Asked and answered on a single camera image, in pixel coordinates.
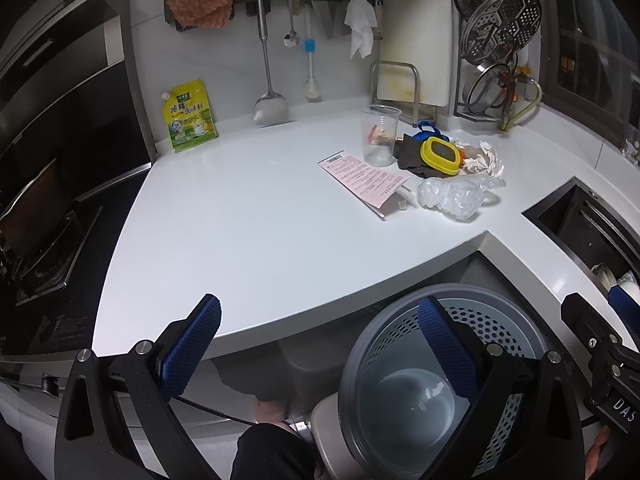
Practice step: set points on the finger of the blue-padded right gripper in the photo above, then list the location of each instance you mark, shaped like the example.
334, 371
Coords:
624, 305
592, 330

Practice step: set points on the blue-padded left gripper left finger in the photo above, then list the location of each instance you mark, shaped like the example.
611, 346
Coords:
92, 437

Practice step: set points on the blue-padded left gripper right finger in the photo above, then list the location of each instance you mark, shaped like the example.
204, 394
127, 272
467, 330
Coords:
544, 440

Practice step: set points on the clear plastic bag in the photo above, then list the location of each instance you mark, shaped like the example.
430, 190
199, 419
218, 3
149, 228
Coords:
458, 197

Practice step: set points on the white checked paper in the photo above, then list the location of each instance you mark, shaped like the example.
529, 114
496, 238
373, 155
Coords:
483, 160

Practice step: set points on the dark grey cloth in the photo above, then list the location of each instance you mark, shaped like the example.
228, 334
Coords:
407, 152

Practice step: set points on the clear plastic cup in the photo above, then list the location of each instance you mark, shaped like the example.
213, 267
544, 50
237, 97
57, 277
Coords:
387, 118

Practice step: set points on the black kitchen sink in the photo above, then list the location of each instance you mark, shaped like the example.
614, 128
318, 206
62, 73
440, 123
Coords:
588, 230

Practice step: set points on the grey perforated trash bin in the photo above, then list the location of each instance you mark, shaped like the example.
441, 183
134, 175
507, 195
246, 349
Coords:
396, 404

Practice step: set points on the person's right hand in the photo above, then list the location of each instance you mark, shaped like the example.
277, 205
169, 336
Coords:
593, 454

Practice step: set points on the clear glass mug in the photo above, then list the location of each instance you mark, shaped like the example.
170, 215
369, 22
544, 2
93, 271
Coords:
631, 147

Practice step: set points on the white step bin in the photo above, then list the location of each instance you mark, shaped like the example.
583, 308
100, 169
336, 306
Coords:
331, 444

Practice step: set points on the black gas stove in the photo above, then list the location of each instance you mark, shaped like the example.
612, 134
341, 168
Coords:
57, 241

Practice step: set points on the yellow-rimmed container lid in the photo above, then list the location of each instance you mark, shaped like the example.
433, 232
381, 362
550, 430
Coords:
441, 155

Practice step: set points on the steel lid rack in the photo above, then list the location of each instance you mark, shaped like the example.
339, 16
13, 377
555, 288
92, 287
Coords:
528, 92

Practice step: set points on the glass pot lid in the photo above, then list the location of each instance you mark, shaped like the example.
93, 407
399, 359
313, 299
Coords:
489, 88

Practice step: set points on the pink printed receipt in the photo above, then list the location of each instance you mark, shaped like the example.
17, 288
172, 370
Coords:
382, 191

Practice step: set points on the steel cutting board stand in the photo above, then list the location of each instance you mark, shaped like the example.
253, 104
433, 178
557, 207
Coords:
398, 84

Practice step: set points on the red white snack wrapper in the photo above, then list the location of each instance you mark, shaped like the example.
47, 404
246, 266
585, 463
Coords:
379, 136

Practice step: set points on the steel steamer plate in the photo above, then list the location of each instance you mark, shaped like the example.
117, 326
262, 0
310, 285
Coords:
498, 29

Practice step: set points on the black range hood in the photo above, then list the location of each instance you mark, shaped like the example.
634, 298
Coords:
71, 99

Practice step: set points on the yellow green seasoning pouch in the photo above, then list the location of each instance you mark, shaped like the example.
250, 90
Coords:
188, 117

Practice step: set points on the white cutting board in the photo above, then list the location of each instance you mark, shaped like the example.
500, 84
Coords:
420, 32

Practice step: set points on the steel spatula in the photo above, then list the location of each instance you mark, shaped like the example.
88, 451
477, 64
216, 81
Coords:
271, 108

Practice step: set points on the white hanging rag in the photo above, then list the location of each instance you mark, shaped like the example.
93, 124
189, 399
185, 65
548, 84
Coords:
361, 20

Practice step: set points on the blue white bottle brush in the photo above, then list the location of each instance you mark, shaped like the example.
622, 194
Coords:
312, 91

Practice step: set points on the small steel spoon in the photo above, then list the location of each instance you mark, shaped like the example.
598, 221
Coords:
291, 38

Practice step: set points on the orange patterned dishcloth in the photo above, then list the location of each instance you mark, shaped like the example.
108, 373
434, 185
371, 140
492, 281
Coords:
201, 13

